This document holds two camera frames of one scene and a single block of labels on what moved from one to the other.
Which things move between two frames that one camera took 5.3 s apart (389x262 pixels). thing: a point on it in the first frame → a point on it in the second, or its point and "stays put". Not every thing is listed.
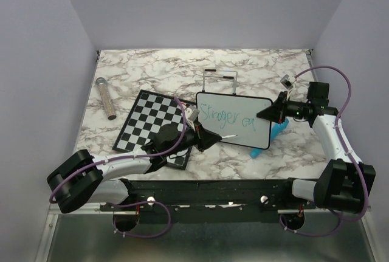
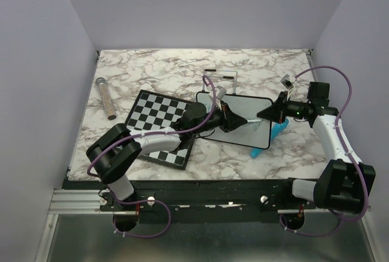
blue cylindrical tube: x=276 y=128 stays put
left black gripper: x=206 y=138 → x=229 y=120
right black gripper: x=275 y=112 stays put
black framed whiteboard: x=230 y=113 stays put
